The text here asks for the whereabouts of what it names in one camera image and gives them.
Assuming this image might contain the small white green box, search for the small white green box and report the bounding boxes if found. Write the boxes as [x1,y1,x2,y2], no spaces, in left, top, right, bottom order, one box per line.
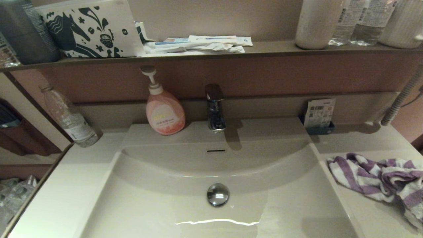
[135,21,156,43]

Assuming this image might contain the small card in blue holder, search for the small card in blue holder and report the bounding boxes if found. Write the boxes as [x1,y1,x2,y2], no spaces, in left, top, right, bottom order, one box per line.
[304,98,336,129]

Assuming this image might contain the white ribbed container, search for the white ribbed container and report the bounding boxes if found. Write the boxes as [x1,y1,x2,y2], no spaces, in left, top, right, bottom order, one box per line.
[378,0,423,49]

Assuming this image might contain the white ceramic bottle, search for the white ceramic bottle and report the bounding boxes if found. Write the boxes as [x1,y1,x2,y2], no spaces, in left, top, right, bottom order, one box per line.
[295,0,344,50]

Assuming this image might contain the blue white toothbrush packet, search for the blue white toothbrush packet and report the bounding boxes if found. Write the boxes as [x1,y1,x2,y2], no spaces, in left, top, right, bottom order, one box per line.
[155,37,199,46]

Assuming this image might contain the wrapped plastic bottle pack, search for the wrapped plastic bottle pack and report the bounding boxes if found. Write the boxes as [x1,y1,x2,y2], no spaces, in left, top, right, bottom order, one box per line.
[0,175,38,232]

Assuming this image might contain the white ceramic sink basin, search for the white ceramic sink basin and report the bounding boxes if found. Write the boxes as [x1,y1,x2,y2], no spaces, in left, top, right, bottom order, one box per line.
[79,117,359,238]

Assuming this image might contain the brown wall shelf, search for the brown wall shelf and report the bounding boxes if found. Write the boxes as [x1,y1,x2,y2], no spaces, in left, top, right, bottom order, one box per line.
[0,40,423,72]

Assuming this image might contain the dark brown panel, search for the dark brown panel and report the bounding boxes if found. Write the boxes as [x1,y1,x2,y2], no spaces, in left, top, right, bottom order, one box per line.
[0,127,62,156]

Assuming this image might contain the dark grey cylinder container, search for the dark grey cylinder container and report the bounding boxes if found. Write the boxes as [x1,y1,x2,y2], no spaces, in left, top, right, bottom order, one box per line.
[0,0,61,65]

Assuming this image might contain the pink soap pump bottle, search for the pink soap pump bottle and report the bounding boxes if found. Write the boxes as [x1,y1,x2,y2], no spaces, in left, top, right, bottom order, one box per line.
[140,65,186,136]

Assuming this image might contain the clear plastic water bottle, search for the clear plastic water bottle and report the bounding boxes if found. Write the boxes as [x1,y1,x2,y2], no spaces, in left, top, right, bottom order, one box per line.
[328,0,361,46]
[39,85,100,148]
[349,0,397,47]

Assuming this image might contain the tan metal rail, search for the tan metal rail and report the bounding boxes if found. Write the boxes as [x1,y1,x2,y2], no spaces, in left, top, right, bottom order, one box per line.
[0,143,75,238]

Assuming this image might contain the long white toothbrush packet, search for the long white toothbrush packet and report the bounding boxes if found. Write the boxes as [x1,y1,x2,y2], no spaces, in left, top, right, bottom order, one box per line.
[188,35,253,47]

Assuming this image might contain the clear plastic packet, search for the clear plastic packet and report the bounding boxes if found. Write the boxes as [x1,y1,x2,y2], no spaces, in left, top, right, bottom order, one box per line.
[0,31,21,68]

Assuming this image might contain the chrome lever faucet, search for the chrome lever faucet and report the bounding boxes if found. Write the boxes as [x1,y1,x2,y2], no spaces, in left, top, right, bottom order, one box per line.
[205,84,227,133]

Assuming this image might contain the chrome drain stopper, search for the chrome drain stopper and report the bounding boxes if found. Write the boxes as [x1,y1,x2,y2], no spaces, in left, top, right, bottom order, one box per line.
[207,183,230,208]

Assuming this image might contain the small blue tray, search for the small blue tray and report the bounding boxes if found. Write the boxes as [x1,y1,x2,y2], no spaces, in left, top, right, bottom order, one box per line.
[300,114,335,135]

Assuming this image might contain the white tubes and packets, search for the white tubes and packets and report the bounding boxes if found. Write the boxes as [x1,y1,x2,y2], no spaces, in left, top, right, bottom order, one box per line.
[143,42,246,56]

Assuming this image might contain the white horse print bag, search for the white horse print bag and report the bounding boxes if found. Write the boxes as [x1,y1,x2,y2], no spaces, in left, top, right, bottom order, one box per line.
[36,0,146,59]

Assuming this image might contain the grey corrugated hose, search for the grey corrugated hose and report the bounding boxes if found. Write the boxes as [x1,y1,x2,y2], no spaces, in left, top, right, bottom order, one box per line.
[380,66,423,126]

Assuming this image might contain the dark object blue rim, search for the dark object blue rim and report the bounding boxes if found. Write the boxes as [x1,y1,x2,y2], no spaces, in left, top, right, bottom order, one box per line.
[0,99,21,129]

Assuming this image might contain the purple white striped towel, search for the purple white striped towel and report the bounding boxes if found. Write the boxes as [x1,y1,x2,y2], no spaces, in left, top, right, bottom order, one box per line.
[327,152,423,232]

